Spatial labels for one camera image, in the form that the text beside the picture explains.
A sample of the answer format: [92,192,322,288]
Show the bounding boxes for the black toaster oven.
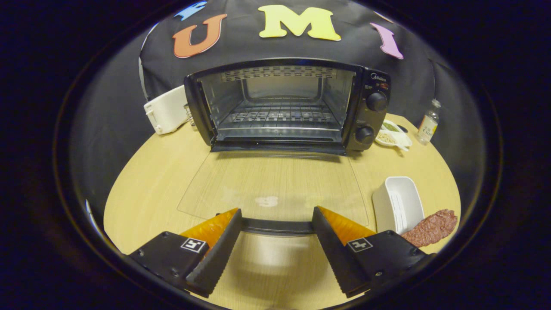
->
[176,58,391,236]

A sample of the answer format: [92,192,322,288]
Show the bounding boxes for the small clear glass bottle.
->
[416,99,441,145]

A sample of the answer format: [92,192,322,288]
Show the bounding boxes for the white bread toaster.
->
[143,85,190,135]

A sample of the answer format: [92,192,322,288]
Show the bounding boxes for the white divided seasoning dish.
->
[375,120,413,151]

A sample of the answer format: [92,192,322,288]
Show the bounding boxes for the white rectangular plastic tray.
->
[372,176,425,235]

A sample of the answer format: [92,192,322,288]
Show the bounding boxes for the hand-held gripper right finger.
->
[312,206,431,298]

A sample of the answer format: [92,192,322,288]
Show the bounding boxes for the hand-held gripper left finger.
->
[128,208,243,298]

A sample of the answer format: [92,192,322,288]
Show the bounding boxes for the red raw meat slice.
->
[400,209,458,248]

